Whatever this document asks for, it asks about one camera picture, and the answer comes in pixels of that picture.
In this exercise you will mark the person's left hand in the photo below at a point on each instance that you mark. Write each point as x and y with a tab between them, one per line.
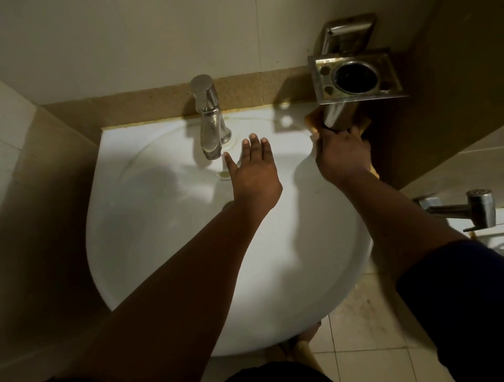
256	185

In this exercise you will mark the person's right hand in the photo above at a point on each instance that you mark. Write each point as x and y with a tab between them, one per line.
342	157

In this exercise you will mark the orange cleaning cloth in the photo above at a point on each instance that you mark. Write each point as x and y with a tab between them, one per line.
313	119

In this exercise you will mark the white ceramic sink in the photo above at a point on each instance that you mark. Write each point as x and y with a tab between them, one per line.
165	228

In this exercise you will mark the person's left forearm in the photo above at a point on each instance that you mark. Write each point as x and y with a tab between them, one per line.
169	311

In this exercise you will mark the person's right forearm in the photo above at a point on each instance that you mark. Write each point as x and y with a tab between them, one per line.
397	228

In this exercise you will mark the chrome sink faucet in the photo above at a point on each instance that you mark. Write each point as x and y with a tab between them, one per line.
210	130

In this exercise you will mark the chrome bidet sprayer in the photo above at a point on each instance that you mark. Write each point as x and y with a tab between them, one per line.
478	208

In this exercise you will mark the white toilet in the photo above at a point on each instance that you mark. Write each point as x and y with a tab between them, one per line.
492	238

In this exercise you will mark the beige trousers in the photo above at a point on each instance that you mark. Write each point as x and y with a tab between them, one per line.
307	356

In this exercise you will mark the dark blue shirt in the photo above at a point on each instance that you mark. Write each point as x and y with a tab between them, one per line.
464	299

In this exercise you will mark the steel wall tumbler holder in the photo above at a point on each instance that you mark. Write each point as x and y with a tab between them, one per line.
323	84

